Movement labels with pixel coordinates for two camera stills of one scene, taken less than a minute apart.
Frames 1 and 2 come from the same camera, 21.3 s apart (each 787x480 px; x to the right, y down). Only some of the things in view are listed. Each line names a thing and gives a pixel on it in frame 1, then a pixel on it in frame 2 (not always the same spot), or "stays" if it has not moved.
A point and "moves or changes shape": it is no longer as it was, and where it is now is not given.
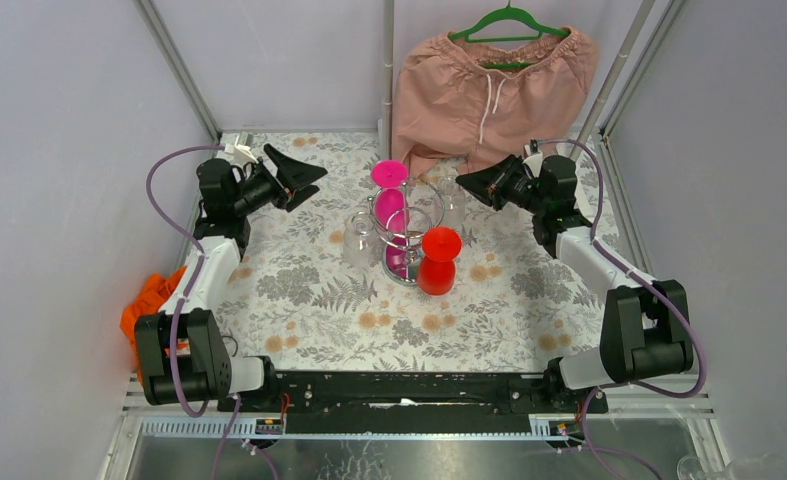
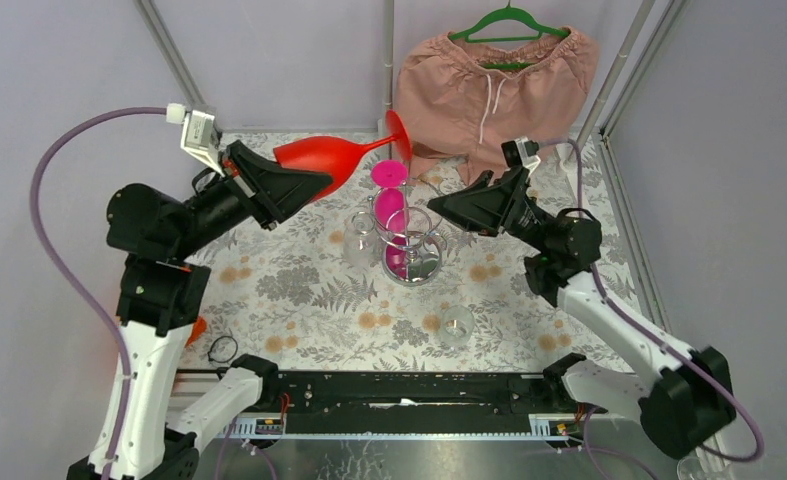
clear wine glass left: [359, 239] stays
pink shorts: [482, 106] stays
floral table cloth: [381, 267] stays
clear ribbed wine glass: [450, 203] moves or changes shape
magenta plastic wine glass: [391, 211] stays
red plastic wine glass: [437, 269] to [339, 156]
